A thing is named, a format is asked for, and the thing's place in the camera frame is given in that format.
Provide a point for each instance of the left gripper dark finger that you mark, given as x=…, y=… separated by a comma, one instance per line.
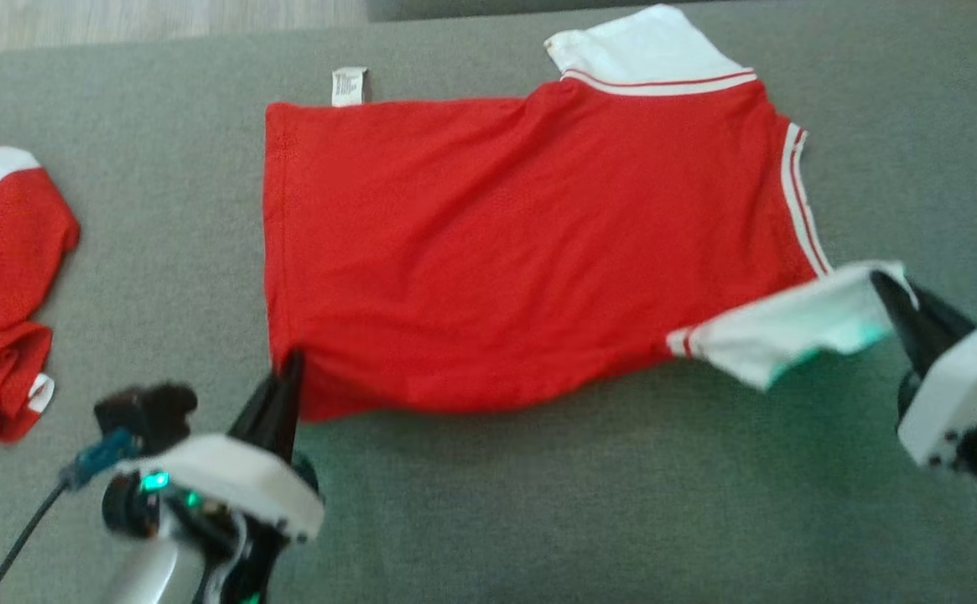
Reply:
x=266, y=415
x=293, y=411

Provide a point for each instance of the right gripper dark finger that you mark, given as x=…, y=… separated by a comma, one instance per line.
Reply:
x=912, y=331
x=941, y=323

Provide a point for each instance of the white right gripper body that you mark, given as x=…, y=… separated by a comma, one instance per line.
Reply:
x=970, y=377

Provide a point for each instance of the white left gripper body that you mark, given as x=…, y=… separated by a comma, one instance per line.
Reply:
x=245, y=478

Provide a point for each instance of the red shirt white sleeves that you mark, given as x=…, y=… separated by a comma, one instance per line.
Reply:
x=496, y=252

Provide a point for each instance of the red shorts white stripe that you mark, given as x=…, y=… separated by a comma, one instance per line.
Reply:
x=2, y=268

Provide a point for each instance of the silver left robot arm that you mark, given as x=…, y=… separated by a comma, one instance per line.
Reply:
x=153, y=579

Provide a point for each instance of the grey fabric sofa seat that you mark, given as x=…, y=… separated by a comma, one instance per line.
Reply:
x=538, y=503

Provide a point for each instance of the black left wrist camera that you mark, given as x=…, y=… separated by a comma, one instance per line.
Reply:
x=148, y=411

